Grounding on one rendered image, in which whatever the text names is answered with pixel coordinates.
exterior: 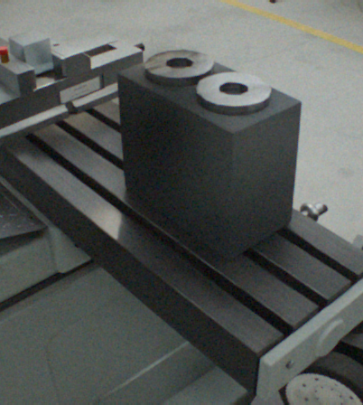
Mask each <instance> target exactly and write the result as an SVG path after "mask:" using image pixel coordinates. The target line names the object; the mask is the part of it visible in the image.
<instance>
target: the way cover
mask: <svg viewBox="0 0 363 405"><path fill-rule="evenodd" d="M6 189H7V188H6V187H5V186H4V185H3V184H2V183H1V182H0V216H3V217H0V240H1V239H5V238H9V237H13V236H16V235H20V234H25V233H27V232H31V231H38V230H42V229H46V228H49V227H48V226H47V225H46V224H45V223H44V222H42V221H41V220H40V219H39V218H38V217H37V216H36V215H35V214H33V213H32V212H31V211H30V210H29V209H28V208H27V207H25V205H24V204H23V203H22V202H21V201H20V199H18V198H17V197H16V196H15V195H14V194H13V193H12V192H10V191H9V190H8V189H7V190H6ZM4 197H7V198H8V199H6V198H4ZM6 206H8V207H7V208H6ZM12 207H14V208H13V209H12ZM18 210H20V211H18ZM9 214H11V215H9ZM12 215H13V216H12ZM15 215H16V216H15ZM12 219H13V220H12ZM18 220H19V221H18ZM23 220H25V221H23ZM8 222H9V226H8V225H7V224H8ZM30 223H34V225H31V224H30ZM20 225H21V226H20ZM18 226H20V227H18ZM4 230H5V231H4Z"/></svg>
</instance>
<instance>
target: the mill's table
mask: <svg viewBox="0 0 363 405"><path fill-rule="evenodd" d="M5 46H6V47H7V49H8V52H9V53H11V51H10V46H9V42H7V41H5V40H4V39H3V38H1V37H0V47H5ZM120 128H121V123H120V112H119V104H117V103H115V101H114V102H113V101H109V102H107V103H104V104H102V105H99V106H97V107H94V108H90V109H87V110H85V111H82V112H80V113H78V114H77V113H75V112H73V111H71V112H69V118H66V119H64V120H62V121H59V122H57V123H54V124H52V125H49V126H47V127H45V128H42V129H39V130H37V131H34V132H33V133H32V134H30V135H28V136H25V137H21V138H18V139H16V140H15V141H13V142H10V143H7V144H5V145H2V146H0V175H2V176H3V178H4V179H5V180H6V181H7V182H8V183H9V184H11V185H12V186H13V187H14V188H15V189H16V190H17V191H19V192H20V193H21V195H22V196H23V197H25V198H26V199H27V200H28V201H29V202H30V203H32V204H33V206H34V207H35V208H36V209H37V210H38V211H40V212H41V213H42V214H43V215H44V216H45V217H47V218H48V219H49V220H50V221H51V223H53V224H54V225H55V226H56V227H57V228H58V229H59V230H61V231H62V232H63V233H64V234H65V235H66V236H68V237H69V239H70V240H71V241H72V242H73V243H75V244H76V245H77V246H78V247H79V248H81V249H82V250H84V251H85V252H86V253H87V254H88V255H89V256H90V257H91V258H93V259H94V260H95V261H96V262H97V264H98V265H99V266H100V267H101V268H102V269H104V270H105V271H106V272H107V273H108V274H109V275H110V276H112V277H113V278H114V279H115V280H116V281H118V282H120V283H121V284H122V285H123V286H124V287H125V288H126V289H128V291H129V292H130V293H131V294H132V295H133V296H134V297H136V298H137V299H138V300H139V301H140V302H141V303H143V304H145V305H146V306H147V307H148V308H149V309H151V310H152V311H153V312H154V313H155V314H156V315H157V316H159V317H160V318H161V319H162V320H163V321H164V322H165V323H166V324H167V325H168V326H169V327H171V328H173V329H174V330H175V331H176V332H177V333H178V334H180V335H181V336H182V337H183V338H184V339H185V340H186V341H188V342H189V343H190V344H191V345H192V346H193V347H195V348H196V349H198V350H199V351H200V352H201V353H203V354H204V355H205V356H206V357H207V358H208V359H210V360H211V361H212V362H213V363H214V364H215V365H217V366H218V367H219V368H220V369H221V370H222V371H224V372H225V373H226V374H227V375H228V376H229V377H231V378H232V379H233V380H234V381H235V382H238V383H239V384H240V385H241V386H242V387H243V388H244V389H246V390H247V391H248V392H249V393H251V394H255V393H257V395H259V396H260V397H261V398H262V399H263V400H267V399H269V398H270V397H271V396H272V395H273V394H275V393H276V392H277V391H279V390H280V389H281V388H282V387H284V386H285V384H286V383H288V382H289V381H290V380H292V379H293V378H294V377H295V376H297V375H298V374H299V373H300V372H302V371H303V370H304V369H306V368H307V367H308V366H309V365H311V364H312V363H313V362H315V361H316V360H317V359H318V358H320V357H321V356H324V355H326V354H327V353H329V352H330V351H331V350H332V349H333V348H334V347H335V346H336V344H337V343H338V342H339V340H340V339H341V338H342V337H343V336H344V335H346V334H347V333H348V332H349V331H351V330H352V329H353V328H354V327H355V326H356V325H357V324H358V323H360V322H361V321H362V320H363V250H361V249H360V248H359V247H357V246H355V245H353V244H352V243H350V242H348V241H347V240H344V239H343V238H342V237H341V236H340V235H338V234H336V233H334V232H333V231H330V230H329V229H327V228H325V227H324V226H322V225H320V224H319V223H318V222H316V221H314V220H312V219H311V218H310V217H308V216H306V215H305V214H303V213H301V212H299V211H297V210H295V209H294V208H293V215H292V220H291V222H290V223H288V224H287V225H285V226H283V227H282V228H280V229H279V230H277V231H276V232H275V233H273V234H272V235H270V236H268V237H267V238H265V239H263V240H261V241H260V242H258V243H257V244H256V245H254V246H253V247H251V248H249V249H248V250H245V251H244V252H243V253H241V254H240V255H238V256H236V257H235V258H233V259H232V260H227V259H225V258H224V257H222V256H221V255H219V254H218V253H217V252H215V251H214V250H212V249H211V248H209V247H208V245H207V244H205V243H204V242H202V241H201V240H199V239H197V238H195V237H194V236H193V235H191V234H190V233H188V232H187V231H186V230H185V229H183V228H182V227H181V226H179V225H178V224H176V222H174V221H172V220H171V219H170V218H168V217H167V216H165V215H164V214H163V213H161V212H159V211H158V210H156V209H155V208H154V207H152V206H151V205H150V204H148V202H146V201H145V200H144V199H142V198H141V197H140V196H138V195H137V194H135V193H133V192H131V191H130V190H128V189H127V188H126V186H125V176H124V166H123V154H122V144H121V133H120Z"/></svg>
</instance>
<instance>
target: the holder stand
mask: <svg viewBox="0 0 363 405"><path fill-rule="evenodd" d="M116 81H117V91H118V101H119V112H120V123H121V128H120V133H121V144H122V154H123V166H124V176H125V186H126V188H127V189H128V190H130V191H131V192H133V193H135V194H137V195H138V196H140V197H141V198H142V199H144V200H145V201H146V202H148V204H150V205H151V206H152V207H154V208H155V209H156V210H158V211H159V212H161V213H163V214H164V215H165V216H167V217H168V218H170V219H171V220H172V221H174V222H176V224H178V225H179V226H181V227H182V228H183V229H185V230H186V231H187V232H188V233H190V234H191V235H193V236H194V237H195V238H197V239H199V240H201V241H202V242H204V243H205V244H207V245H208V247H209V248H211V249H212V250H214V251H215V252H217V253H218V254H219V255H221V256H222V257H224V258H225V259H227V260H232V259H233V258H235V257H236V256H238V255H240V254H241V253H243V252H244V251H245V250H248V249H249V248H251V247H253V246H254V245H256V244H257V243H258V242H260V241H261V240H263V239H265V238H267V237H268V236H270V235H272V234H273V233H275V232H276V231H277V230H279V229H280V228H282V227H283V226H285V225H287V224H288V223H290V222H291V220H292V215H293V198H294V188H295V180H296V161H297V153H298V144H299V135H300V126H301V117H302V116H301V108H302V102H301V101H300V100H298V99H296V98H294V97H292V96H290V95H287V94H285V93H283V92H282V91H280V90H277V89H274V88H272V87H269V85H268V83H266V82H265V81H263V80H261V79H260V78H258V77H253V76H250V75H247V74H245V73H240V72H238V71H235V70H233V69H230V68H229V67H227V66H225V65H223V64H220V63H218V62H216V61H213V59H211V58H210V57H209V56H208V55H207V54H205V53H203V52H193V51H188V50H186V49H182V50H180V51H168V52H161V53H157V54H155V55H154V56H152V57H150V58H149V59H147V60H146V61H145V62H142V63H139V64H137V65H135V66H134V67H132V68H129V69H127V70H124V71H119V72H118V73H117V74H116Z"/></svg>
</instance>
